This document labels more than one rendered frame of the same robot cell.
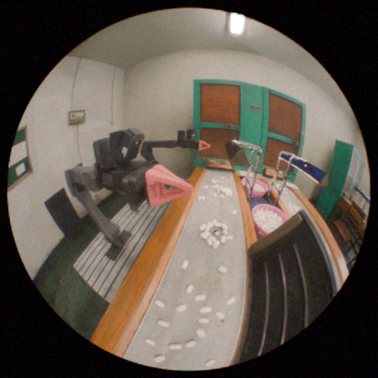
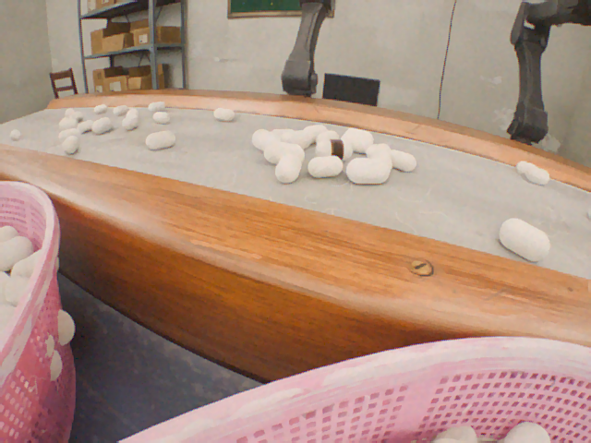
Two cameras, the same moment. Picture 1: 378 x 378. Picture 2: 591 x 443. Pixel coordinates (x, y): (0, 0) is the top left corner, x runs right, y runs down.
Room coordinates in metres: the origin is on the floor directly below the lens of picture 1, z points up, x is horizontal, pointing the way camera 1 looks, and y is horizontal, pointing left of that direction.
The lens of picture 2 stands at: (0.29, -0.39, 0.83)
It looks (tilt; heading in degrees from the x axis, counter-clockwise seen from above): 33 degrees down; 92
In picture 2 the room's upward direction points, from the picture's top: 4 degrees clockwise
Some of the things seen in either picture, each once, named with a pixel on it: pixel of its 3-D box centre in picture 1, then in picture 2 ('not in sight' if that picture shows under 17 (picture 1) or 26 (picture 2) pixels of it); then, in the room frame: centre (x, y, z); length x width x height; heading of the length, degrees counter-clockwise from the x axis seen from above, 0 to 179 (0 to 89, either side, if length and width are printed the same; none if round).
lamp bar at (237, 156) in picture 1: (232, 147); not in sight; (0.68, -0.28, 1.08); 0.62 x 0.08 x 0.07; 165
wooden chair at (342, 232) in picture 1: (343, 229); not in sight; (-0.04, -2.39, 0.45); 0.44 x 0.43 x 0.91; 162
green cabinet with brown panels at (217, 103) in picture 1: (250, 125); not in sight; (1.32, -0.77, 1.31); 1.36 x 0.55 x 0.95; 75
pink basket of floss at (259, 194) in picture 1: (253, 188); not in sight; (0.78, -0.59, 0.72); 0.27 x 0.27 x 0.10
